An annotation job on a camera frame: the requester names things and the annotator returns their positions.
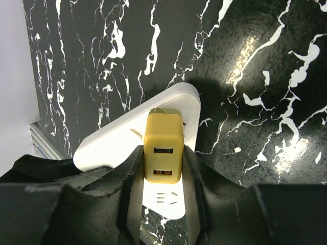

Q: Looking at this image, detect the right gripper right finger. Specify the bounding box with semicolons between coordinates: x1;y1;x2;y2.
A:
182;146;326;244

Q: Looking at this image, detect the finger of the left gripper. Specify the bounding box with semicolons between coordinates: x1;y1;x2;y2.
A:
51;166;112;191

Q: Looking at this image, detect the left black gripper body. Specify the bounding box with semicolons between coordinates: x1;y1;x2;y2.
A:
1;155;82;183

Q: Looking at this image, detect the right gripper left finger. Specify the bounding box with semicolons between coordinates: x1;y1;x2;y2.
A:
1;146;144;244

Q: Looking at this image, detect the white triangular socket adapter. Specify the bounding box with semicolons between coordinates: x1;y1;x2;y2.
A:
73;82;201;220

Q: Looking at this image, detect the yellow USB charger plug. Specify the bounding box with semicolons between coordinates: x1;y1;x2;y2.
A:
144;108;184;184

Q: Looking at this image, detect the aluminium frame rail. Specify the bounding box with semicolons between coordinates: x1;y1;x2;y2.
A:
30;122;70;160

